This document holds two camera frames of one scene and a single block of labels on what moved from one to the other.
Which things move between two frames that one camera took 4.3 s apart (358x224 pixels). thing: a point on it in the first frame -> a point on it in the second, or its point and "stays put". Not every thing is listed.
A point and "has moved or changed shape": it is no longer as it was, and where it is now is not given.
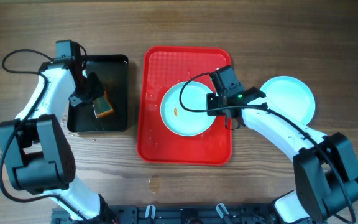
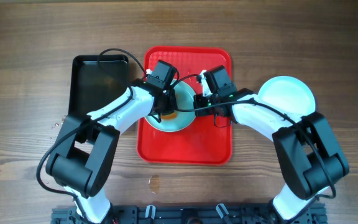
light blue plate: x=291 y=97 stays put
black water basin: x=113 y=71 stays put
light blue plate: x=194 y=97 has moved or changed shape
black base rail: x=178 y=214 stays put
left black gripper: x=96 y=92 -> x=171 y=105
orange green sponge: x=102 y=107 -> x=168 y=117
